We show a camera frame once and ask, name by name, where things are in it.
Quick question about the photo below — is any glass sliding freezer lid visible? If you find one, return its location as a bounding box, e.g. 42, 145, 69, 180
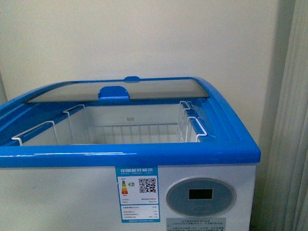
28, 77, 209, 103

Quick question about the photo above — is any white blue chest freezer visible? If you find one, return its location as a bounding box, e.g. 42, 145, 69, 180
0, 77, 261, 231

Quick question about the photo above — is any blue energy efficiency label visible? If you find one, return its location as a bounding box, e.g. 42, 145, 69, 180
115, 166, 160, 223

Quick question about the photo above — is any oval grey control panel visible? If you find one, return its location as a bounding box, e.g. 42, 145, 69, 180
166, 178, 236, 218

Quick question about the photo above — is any grey instruction sticker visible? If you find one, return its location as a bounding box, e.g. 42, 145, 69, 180
166, 218, 226, 231

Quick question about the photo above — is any white curtain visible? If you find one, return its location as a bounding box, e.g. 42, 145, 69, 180
262, 0, 308, 231

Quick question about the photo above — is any white wire freezer basket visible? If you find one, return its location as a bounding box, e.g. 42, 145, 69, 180
11, 101, 208, 146

